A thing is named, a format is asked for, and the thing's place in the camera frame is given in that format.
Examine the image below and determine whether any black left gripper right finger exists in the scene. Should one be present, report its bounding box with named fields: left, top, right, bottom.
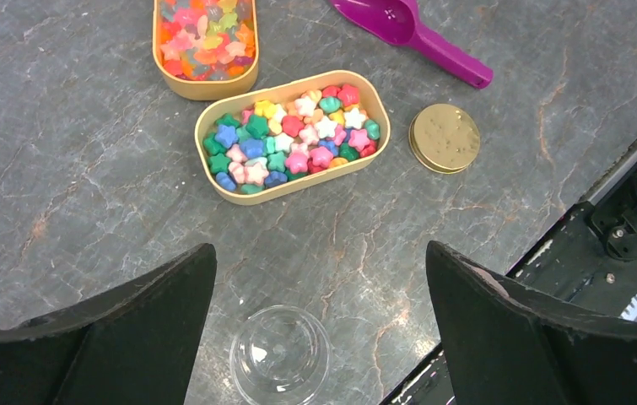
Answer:
left=425, top=241, right=637, bottom=404

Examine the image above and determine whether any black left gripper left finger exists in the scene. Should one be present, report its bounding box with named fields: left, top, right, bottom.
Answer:
left=0, top=244, right=217, bottom=404

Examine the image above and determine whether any clear plastic round jar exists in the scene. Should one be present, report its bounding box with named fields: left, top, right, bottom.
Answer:
left=229, top=305, right=332, bottom=404

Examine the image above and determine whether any gold tin of star candies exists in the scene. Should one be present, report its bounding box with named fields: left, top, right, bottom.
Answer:
left=194, top=70, right=391, bottom=206

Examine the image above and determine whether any magenta plastic scoop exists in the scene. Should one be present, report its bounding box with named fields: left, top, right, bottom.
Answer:
left=331, top=0, right=494, bottom=89

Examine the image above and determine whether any gold tin of gummy candies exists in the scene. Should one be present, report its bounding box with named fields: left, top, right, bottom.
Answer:
left=153, top=0, right=259, bottom=101

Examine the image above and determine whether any gold round jar lid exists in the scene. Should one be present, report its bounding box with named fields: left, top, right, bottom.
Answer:
left=408, top=104, right=481, bottom=174

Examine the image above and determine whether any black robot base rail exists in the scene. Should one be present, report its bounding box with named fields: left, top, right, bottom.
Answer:
left=379, top=100, right=637, bottom=405

